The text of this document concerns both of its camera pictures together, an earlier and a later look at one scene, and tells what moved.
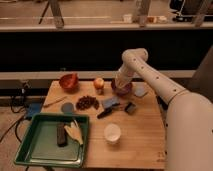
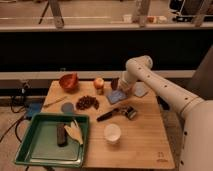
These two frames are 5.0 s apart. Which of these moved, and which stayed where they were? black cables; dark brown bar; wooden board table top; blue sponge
Moved: blue sponge
Stayed: wooden board table top; dark brown bar; black cables
